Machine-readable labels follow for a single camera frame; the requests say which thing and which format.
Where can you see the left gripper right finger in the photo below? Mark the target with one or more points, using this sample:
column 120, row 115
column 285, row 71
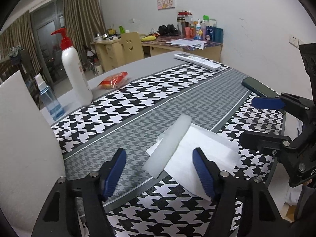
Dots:
column 259, row 216

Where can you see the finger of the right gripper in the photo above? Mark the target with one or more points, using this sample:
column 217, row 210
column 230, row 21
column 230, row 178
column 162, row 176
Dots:
column 266, row 144
column 280, row 102

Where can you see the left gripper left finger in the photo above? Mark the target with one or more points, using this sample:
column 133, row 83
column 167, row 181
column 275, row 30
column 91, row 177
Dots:
column 58, row 216

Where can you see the white tissue paper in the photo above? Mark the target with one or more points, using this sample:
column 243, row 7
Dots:
column 188, row 165

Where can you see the black smartphone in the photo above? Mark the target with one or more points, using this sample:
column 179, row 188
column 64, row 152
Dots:
column 258, row 88

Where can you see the white foam box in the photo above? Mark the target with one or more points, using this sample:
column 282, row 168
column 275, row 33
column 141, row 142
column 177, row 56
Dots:
column 31, row 159

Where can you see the houndstooth table cloth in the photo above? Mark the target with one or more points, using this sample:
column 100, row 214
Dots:
column 159, row 120

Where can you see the white remote control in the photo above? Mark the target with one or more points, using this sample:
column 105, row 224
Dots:
column 203, row 62

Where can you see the white foam strip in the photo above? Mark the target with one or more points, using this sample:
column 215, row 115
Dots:
column 162, row 151

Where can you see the papers on desk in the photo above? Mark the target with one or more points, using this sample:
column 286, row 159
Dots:
column 194, row 44

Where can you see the toiletry bottles group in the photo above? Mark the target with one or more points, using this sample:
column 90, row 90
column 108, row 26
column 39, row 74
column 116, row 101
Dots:
column 199, row 29

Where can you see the red snack packet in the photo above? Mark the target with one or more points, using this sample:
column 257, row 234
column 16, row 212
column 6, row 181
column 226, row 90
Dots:
column 114, row 81

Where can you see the white pump lotion bottle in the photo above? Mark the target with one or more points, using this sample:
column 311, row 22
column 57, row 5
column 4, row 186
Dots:
column 73, row 68

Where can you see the yellow banana toy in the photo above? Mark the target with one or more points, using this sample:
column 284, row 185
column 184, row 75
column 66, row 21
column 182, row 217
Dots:
column 148, row 38

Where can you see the wooden smiley chair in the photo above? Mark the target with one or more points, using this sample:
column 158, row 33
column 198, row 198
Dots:
column 132, row 47

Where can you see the wooden desk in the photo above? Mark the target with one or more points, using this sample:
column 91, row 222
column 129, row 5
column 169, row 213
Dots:
column 110, row 53

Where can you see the left brown curtain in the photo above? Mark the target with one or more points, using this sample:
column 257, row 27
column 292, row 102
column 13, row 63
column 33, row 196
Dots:
column 20, row 33

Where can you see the brown curtain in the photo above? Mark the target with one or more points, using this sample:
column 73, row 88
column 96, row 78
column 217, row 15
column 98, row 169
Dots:
column 20, row 33
column 83, row 19

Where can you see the right brown curtain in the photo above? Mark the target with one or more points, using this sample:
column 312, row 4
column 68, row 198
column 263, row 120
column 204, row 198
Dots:
column 83, row 19

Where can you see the glass balcony door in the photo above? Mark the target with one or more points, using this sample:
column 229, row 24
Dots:
column 45, row 20

